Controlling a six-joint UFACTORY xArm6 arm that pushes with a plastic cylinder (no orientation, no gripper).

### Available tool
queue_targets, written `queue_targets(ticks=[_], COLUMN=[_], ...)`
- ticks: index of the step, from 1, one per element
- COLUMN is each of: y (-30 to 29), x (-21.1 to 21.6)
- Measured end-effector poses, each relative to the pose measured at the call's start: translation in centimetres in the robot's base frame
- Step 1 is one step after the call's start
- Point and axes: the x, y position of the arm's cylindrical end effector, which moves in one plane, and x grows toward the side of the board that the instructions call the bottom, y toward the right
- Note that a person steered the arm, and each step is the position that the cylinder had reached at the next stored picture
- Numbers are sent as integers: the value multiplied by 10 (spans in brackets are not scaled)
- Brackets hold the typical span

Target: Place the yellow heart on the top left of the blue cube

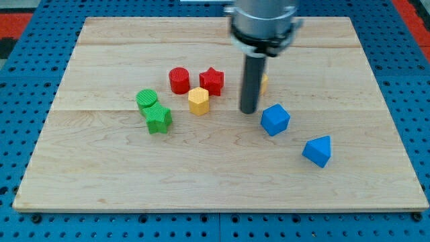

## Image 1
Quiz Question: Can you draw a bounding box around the green cylinder block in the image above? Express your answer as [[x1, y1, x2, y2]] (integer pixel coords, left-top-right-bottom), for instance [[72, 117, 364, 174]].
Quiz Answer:
[[136, 89, 158, 116]]

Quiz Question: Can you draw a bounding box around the blue cube block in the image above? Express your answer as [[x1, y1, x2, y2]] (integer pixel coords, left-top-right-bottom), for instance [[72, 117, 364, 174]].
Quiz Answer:
[[261, 104, 290, 136]]

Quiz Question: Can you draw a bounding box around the light wooden board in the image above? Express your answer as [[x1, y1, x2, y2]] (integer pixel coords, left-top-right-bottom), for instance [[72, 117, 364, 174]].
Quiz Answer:
[[13, 17, 429, 213]]

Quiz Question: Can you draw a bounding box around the red cylinder block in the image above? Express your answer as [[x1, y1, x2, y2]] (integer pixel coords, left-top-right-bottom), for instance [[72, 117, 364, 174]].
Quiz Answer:
[[169, 67, 190, 94]]

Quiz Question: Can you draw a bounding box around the blue triangular prism block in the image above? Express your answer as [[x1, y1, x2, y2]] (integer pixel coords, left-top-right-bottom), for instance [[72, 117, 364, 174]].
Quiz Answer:
[[302, 136, 331, 168]]

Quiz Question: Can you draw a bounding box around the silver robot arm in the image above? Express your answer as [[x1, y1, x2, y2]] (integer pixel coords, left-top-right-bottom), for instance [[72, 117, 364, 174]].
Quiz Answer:
[[224, 0, 302, 114]]

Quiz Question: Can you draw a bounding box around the yellow heart block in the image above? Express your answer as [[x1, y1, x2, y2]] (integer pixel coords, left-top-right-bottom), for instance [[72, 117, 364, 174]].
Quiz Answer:
[[259, 73, 269, 95]]

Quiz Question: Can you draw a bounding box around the red star block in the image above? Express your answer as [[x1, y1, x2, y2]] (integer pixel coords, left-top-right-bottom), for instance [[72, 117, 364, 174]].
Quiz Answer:
[[199, 67, 224, 96]]

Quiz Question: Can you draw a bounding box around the yellow hexagon block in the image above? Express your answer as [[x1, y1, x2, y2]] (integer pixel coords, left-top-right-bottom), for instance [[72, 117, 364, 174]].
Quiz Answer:
[[188, 87, 210, 116]]

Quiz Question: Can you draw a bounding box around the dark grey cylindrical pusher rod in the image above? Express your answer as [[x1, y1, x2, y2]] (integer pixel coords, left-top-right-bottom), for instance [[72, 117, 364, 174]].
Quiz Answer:
[[240, 55, 266, 114]]

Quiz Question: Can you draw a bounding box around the green star block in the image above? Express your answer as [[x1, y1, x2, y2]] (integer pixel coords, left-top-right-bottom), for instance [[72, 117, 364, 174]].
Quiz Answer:
[[142, 102, 173, 134]]

